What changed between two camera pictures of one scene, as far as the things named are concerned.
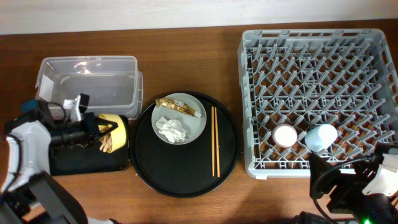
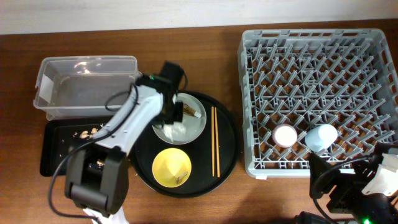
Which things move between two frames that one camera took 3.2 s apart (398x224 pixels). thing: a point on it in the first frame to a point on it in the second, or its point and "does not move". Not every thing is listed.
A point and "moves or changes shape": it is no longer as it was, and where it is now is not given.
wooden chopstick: (212, 139) does not move
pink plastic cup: (285, 135) does not move
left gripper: (91, 121) to (180, 114)
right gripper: (347, 186) does not move
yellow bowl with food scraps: (115, 139) moves or changes shape
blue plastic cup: (319, 137) does not move
